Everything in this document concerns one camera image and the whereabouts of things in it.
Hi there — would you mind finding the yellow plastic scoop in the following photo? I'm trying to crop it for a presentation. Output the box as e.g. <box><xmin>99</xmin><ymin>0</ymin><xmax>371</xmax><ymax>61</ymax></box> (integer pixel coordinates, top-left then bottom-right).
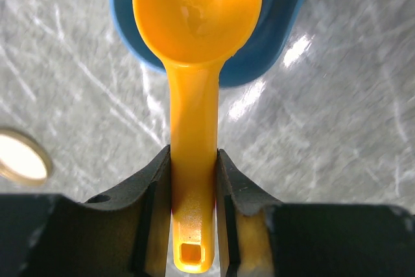
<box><xmin>132</xmin><ymin>0</ymin><xmax>262</xmax><ymax>273</ymax></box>

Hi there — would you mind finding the blue lollipop tray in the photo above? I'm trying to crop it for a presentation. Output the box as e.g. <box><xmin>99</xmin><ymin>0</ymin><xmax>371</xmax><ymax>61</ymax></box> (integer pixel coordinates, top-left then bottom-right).
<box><xmin>110</xmin><ymin>0</ymin><xmax>304</xmax><ymax>88</ymax></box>

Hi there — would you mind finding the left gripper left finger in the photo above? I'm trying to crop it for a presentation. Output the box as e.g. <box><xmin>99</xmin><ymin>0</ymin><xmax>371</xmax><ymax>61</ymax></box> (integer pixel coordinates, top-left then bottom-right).
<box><xmin>1</xmin><ymin>147</ymin><xmax>171</xmax><ymax>276</ymax></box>

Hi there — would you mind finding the beige round jar lid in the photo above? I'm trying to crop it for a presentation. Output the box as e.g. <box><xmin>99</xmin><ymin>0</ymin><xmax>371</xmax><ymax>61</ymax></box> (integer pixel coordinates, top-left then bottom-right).
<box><xmin>1</xmin><ymin>126</ymin><xmax>53</xmax><ymax>186</ymax></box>

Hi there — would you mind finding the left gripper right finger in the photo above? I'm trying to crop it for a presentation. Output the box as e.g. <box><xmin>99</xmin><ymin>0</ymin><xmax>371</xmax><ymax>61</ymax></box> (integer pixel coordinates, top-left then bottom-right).
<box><xmin>216</xmin><ymin>150</ymin><xmax>414</xmax><ymax>276</ymax></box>

